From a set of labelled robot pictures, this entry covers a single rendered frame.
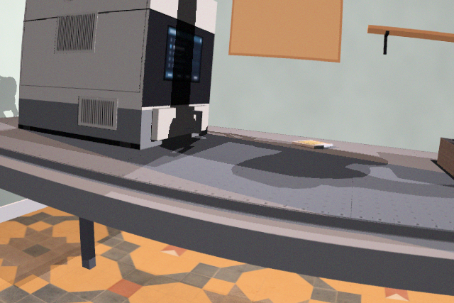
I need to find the grey gel imager with drawer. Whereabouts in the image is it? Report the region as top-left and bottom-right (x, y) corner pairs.
(18, 0), (217, 150)

